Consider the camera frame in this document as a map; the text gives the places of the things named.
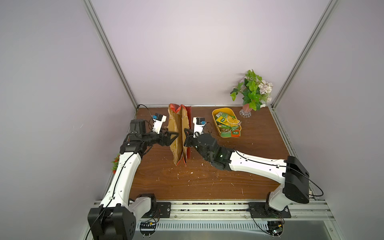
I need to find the green orange condiment packet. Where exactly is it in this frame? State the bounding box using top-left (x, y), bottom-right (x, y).
top-left (220, 130), bottom-right (241, 138)

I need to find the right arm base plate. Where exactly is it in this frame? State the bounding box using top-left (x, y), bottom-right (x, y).
top-left (247, 202), bottom-right (292, 219)

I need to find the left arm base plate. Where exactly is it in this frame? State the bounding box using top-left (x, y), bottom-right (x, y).
top-left (143, 202), bottom-right (172, 219)

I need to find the small red flower plant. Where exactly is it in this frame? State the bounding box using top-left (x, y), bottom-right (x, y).
top-left (112, 154), bottom-right (120, 174)

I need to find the right controller board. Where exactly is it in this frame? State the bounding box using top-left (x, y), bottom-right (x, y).
top-left (267, 222), bottom-right (284, 237)

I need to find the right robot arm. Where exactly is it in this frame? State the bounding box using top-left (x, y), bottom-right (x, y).
top-left (184, 129), bottom-right (310, 212)

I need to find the controller board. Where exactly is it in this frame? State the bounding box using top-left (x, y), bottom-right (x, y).
top-left (267, 222), bottom-right (284, 237)
top-left (139, 221), bottom-right (158, 238)

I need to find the yellow lemon condiment packet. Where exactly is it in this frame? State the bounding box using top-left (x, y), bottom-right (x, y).
top-left (215, 112), bottom-right (241, 127)

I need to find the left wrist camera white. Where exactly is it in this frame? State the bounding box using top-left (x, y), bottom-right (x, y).
top-left (152, 113), bottom-right (167, 134)

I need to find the left controller board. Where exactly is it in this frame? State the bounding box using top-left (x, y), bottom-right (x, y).
top-left (139, 221), bottom-right (158, 238)

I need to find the aluminium front rail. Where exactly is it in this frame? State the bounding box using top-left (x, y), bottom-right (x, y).
top-left (155, 200), bottom-right (335, 221)

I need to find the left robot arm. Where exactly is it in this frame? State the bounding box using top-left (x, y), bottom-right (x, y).
top-left (87, 115), bottom-right (179, 240)

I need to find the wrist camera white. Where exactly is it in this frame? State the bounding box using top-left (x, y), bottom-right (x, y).
top-left (193, 117), bottom-right (207, 138)
top-left (152, 113), bottom-right (167, 134)

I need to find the red paper bag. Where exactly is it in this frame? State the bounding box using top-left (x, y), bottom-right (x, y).
top-left (168, 104), bottom-right (192, 166)

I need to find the yellow plastic tray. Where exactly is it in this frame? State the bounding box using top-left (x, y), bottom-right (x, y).
top-left (212, 108), bottom-right (242, 138)

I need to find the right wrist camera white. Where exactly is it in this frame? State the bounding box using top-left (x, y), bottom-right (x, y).
top-left (193, 117), bottom-right (207, 138)

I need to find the green plant in glass vase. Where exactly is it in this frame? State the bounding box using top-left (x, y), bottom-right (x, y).
top-left (230, 70), bottom-right (274, 118)

